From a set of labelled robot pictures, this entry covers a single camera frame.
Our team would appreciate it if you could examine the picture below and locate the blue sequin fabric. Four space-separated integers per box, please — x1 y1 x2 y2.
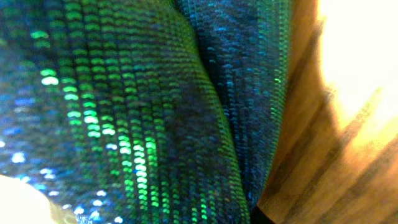
1 0 292 224

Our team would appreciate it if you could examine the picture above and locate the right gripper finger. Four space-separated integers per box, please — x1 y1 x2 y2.
250 206 275 224

